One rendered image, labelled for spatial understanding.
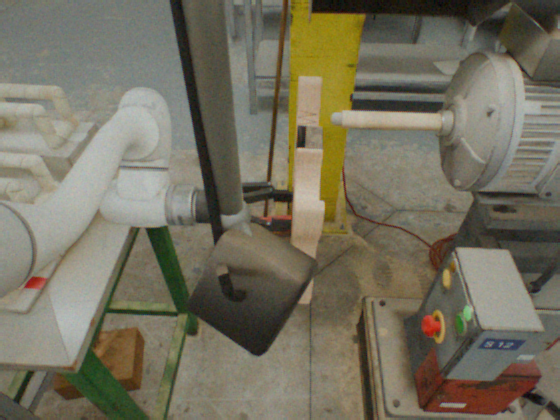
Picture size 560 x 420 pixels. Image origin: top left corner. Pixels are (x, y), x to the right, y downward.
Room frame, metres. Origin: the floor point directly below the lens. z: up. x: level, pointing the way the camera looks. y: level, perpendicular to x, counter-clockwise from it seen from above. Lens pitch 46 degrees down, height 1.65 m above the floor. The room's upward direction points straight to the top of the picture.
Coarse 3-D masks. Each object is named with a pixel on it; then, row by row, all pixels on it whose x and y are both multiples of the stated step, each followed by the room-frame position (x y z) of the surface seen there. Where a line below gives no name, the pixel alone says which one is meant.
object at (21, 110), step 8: (0, 104) 0.76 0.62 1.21; (8, 104) 0.76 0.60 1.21; (16, 104) 0.76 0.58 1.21; (24, 104) 0.76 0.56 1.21; (32, 104) 0.75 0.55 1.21; (0, 112) 0.75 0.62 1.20; (8, 112) 0.74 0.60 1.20; (16, 112) 0.74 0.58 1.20; (24, 112) 0.74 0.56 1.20; (32, 112) 0.74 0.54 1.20; (40, 112) 0.74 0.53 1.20
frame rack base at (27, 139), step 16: (16, 128) 0.83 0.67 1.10; (32, 128) 0.83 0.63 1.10; (80, 128) 0.83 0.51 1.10; (96, 128) 0.85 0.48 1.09; (0, 144) 0.76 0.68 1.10; (16, 144) 0.76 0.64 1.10; (32, 144) 0.76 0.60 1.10; (64, 144) 0.76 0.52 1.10; (80, 144) 0.77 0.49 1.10; (48, 160) 0.71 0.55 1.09; (64, 160) 0.71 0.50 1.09; (0, 176) 0.73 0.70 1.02; (16, 176) 0.73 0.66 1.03; (32, 176) 0.72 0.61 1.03; (64, 176) 0.71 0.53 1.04
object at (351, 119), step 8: (344, 112) 0.63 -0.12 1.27; (352, 112) 0.63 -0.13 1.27; (360, 112) 0.63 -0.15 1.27; (368, 112) 0.63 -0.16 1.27; (376, 112) 0.63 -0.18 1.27; (384, 112) 0.63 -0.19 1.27; (392, 112) 0.63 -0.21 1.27; (400, 112) 0.63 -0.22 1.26; (344, 120) 0.62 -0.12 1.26; (352, 120) 0.62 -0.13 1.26; (360, 120) 0.62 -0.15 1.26; (368, 120) 0.62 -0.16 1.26; (376, 120) 0.62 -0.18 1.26; (384, 120) 0.61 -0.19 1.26; (392, 120) 0.61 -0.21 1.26; (400, 120) 0.61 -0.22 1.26; (408, 120) 0.61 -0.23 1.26; (416, 120) 0.61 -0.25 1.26; (424, 120) 0.61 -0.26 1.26; (432, 120) 0.61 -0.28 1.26; (440, 120) 0.61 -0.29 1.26; (368, 128) 0.62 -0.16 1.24; (376, 128) 0.62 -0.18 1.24; (384, 128) 0.61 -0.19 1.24; (392, 128) 0.61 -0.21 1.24; (400, 128) 0.61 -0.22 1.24; (408, 128) 0.61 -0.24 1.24; (416, 128) 0.61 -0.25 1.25; (424, 128) 0.61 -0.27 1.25; (432, 128) 0.61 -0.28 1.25
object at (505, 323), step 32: (480, 256) 0.41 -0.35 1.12; (448, 288) 0.38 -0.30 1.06; (480, 288) 0.34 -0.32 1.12; (512, 288) 0.34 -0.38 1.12; (448, 320) 0.34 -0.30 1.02; (480, 320) 0.29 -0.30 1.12; (512, 320) 0.29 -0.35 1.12; (448, 352) 0.29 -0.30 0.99; (480, 352) 0.27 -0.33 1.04; (512, 352) 0.27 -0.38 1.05
